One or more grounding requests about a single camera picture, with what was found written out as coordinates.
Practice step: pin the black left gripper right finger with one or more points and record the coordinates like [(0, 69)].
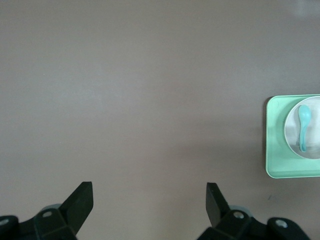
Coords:
[(217, 207)]

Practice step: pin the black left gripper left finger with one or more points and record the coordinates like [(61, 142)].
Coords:
[(75, 207)]

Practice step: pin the round beige plate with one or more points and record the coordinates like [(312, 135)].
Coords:
[(291, 130)]

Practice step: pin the light green rectangular tray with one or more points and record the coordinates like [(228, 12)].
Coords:
[(275, 150)]

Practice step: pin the teal plastic spoon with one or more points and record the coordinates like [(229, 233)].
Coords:
[(303, 125)]

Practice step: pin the brown table cover mat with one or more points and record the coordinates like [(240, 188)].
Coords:
[(125, 87)]

